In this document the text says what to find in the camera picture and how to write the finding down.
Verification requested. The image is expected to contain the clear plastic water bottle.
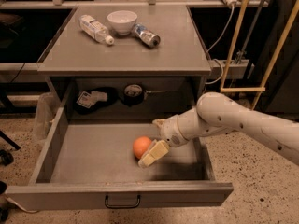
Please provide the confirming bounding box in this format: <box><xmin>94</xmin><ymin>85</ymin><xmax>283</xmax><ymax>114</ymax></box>
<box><xmin>78</xmin><ymin>15</ymin><xmax>114</xmax><ymax>46</ymax></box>

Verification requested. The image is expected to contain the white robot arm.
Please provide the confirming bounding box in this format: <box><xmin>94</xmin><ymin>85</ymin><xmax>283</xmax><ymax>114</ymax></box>
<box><xmin>138</xmin><ymin>92</ymin><xmax>299</xmax><ymax>168</ymax></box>

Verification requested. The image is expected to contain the black drawer handle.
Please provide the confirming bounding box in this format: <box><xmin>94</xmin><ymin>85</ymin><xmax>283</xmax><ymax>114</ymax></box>
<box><xmin>105</xmin><ymin>195</ymin><xmax>141</xmax><ymax>209</ymax></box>

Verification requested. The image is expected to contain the white ceramic bowl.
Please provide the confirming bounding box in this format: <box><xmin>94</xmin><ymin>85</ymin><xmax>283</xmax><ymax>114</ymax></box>
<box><xmin>107</xmin><ymin>10</ymin><xmax>137</xmax><ymax>35</ymax></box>

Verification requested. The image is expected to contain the clear plastic bag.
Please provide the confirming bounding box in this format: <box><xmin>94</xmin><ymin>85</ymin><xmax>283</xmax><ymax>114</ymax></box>
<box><xmin>33</xmin><ymin>92</ymin><xmax>60</xmax><ymax>142</ymax></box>

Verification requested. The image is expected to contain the open grey top drawer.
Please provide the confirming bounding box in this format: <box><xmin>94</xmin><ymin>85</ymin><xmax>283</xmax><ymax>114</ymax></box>
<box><xmin>5</xmin><ymin>105</ymin><xmax>235</xmax><ymax>212</ymax></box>

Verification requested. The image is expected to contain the grey cabinet with counter top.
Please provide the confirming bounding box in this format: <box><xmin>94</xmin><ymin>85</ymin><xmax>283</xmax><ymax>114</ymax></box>
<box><xmin>38</xmin><ymin>4</ymin><xmax>211</xmax><ymax>120</ymax></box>

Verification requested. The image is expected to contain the crushed silver drink can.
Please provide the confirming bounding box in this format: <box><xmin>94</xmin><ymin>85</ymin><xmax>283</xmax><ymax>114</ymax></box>
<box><xmin>133</xmin><ymin>23</ymin><xmax>161</xmax><ymax>48</ymax></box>

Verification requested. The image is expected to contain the white power cable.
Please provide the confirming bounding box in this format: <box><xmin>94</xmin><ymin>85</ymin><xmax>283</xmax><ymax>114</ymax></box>
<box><xmin>204</xmin><ymin>3</ymin><xmax>235</xmax><ymax>86</ymax></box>

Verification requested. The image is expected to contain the black round tape roll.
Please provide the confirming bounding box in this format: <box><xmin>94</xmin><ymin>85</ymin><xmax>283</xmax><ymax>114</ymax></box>
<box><xmin>122</xmin><ymin>84</ymin><xmax>145</xmax><ymax>106</ymax></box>

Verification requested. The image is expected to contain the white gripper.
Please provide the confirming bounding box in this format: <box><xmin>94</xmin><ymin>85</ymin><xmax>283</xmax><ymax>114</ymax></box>
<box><xmin>138</xmin><ymin>115</ymin><xmax>188</xmax><ymax>168</ymax></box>

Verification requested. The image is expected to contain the orange fruit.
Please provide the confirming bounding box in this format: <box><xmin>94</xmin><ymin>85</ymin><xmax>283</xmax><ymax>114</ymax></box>
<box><xmin>133</xmin><ymin>136</ymin><xmax>152</xmax><ymax>159</ymax></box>

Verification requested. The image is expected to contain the yellow wooden frame stand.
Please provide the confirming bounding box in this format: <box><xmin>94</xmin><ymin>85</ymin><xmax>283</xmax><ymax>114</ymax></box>
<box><xmin>220</xmin><ymin>0</ymin><xmax>299</xmax><ymax>109</ymax></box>

